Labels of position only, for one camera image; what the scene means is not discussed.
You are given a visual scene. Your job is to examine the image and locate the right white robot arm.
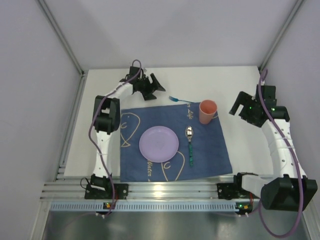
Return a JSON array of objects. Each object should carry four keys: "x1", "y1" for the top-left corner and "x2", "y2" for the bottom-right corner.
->
[{"x1": 229, "y1": 85, "x2": 318, "y2": 212}]

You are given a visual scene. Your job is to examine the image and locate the aluminium frame post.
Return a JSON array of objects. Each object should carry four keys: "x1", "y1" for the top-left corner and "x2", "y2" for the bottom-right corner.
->
[
  {"x1": 34, "y1": 0, "x2": 86, "y2": 76},
  {"x1": 258, "y1": 0, "x2": 306, "y2": 73}
]

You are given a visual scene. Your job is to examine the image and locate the orange plastic cup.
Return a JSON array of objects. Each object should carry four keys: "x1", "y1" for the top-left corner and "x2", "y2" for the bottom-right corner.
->
[{"x1": 199, "y1": 99, "x2": 218, "y2": 125}]

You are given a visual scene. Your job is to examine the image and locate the blue fish-print cloth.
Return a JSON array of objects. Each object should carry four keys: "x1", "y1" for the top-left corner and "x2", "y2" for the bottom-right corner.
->
[{"x1": 120, "y1": 102, "x2": 233, "y2": 182}]

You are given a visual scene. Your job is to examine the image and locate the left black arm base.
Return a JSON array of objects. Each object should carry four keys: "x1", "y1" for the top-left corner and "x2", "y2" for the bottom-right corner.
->
[{"x1": 84, "y1": 174, "x2": 129, "y2": 200}]

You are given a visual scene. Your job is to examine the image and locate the blue plastic fork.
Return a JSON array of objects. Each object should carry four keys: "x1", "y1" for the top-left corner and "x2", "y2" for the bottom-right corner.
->
[{"x1": 168, "y1": 96, "x2": 193, "y2": 103}]

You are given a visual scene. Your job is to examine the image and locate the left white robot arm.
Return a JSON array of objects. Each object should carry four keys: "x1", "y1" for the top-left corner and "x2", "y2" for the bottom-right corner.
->
[{"x1": 88, "y1": 66, "x2": 165, "y2": 188}]

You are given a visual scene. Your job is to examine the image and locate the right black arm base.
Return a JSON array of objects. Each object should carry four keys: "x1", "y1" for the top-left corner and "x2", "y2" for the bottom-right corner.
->
[{"x1": 216, "y1": 172, "x2": 258, "y2": 200}]

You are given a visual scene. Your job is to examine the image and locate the left aluminium frame post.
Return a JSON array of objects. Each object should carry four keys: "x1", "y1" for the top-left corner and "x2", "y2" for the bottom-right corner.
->
[{"x1": 34, "y1": 0, "x2": 86, "y2": 76}]

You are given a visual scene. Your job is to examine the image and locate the right aluminium frame post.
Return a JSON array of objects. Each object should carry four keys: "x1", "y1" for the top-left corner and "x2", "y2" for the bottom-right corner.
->
[{"x1": 258, "y1": 0, "x2": 306, "y2": 73}]

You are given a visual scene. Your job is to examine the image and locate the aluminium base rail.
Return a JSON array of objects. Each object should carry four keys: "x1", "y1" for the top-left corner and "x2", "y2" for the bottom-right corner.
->
[{"x1": 41, "y1": 174, "x2": 312, "y2": 201}]

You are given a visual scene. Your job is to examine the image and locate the metal spoon patterned handle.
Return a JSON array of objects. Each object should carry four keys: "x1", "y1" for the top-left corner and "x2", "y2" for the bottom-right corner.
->
[{"x1": 185, "y1": 126, "x2": 194, "y2": 167}]

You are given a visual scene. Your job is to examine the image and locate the perforated cable tray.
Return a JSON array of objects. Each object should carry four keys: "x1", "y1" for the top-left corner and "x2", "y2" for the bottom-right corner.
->
[{"x1": 50, "y1": 201, "x2": 253, "y2": 214}]

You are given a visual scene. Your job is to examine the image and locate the purple plastic plate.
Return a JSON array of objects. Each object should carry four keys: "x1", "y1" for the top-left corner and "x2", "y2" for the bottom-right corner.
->
[{"x1": 139, "y1": 126, "x2": 179, "y2": 163}]

